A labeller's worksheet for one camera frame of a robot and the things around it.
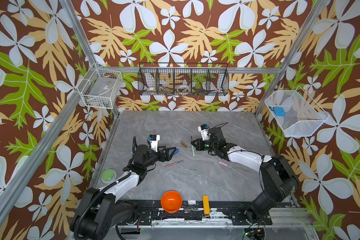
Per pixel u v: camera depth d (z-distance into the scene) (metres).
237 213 0.76
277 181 0.45
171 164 0.93
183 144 1.01
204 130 0.80
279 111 0.86
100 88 0.86
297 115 0.81
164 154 0.74
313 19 0.72
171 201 0.78
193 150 0.87
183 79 0.97
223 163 0.92
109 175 0.87
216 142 0.70
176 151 0.98
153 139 0.75
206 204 0.78
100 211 0.42
